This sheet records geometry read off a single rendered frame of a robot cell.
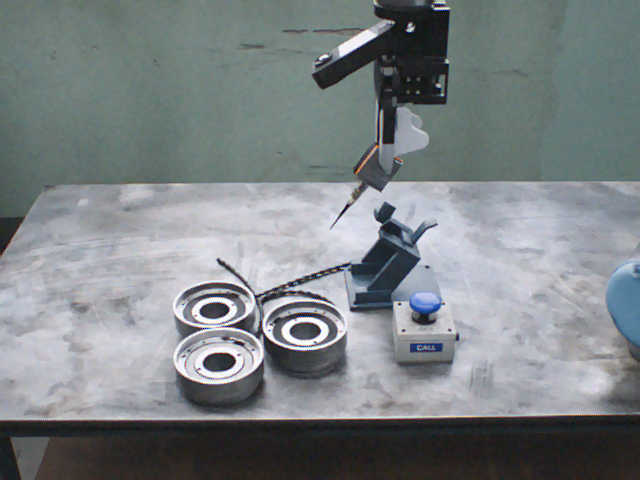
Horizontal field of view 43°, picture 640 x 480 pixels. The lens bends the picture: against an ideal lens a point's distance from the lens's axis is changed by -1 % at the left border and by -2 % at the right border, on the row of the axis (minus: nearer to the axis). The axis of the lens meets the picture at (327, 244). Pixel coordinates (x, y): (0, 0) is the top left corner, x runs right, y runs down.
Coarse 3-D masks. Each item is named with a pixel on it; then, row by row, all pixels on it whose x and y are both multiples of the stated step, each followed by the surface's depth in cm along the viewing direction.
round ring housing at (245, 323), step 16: (192, 288) 110; (208, 288) 111; (224, 288) 111; (240, 288) 110; (176, 304) 107; (208, 304) 109; (224, 304) 108; (176, 320) 104; (208, 320) 105; (224, 320) 105; (240, 320) 103
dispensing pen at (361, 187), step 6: (372, 144) 106; (378, 144) 106; (366, 150) 107; (366, 156) 106; (360, 162) 107; (354, 168) 107; (360, 186) 107; (366, 186) 107; (354, 192) 108; (360, 192) 108; (354, 198) 108; (348, 204) 109; (342, 210) 110; (336, 222) 110; (330, 228) 111
